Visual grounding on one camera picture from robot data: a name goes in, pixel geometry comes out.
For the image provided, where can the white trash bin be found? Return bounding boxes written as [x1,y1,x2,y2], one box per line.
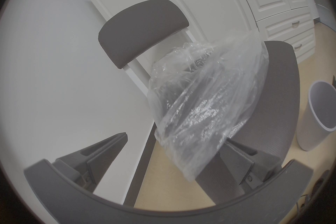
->
[297,81,336,151]

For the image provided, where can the clear plastic bag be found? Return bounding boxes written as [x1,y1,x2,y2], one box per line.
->
[148,33,270,182]

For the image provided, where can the white chair grey cushions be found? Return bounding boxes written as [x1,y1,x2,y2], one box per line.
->
[98,0,300,206]

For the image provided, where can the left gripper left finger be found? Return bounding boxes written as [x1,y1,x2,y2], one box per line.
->
[54,133,128,194]

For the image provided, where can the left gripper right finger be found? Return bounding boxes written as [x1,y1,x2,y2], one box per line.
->
[219,142,283,188]

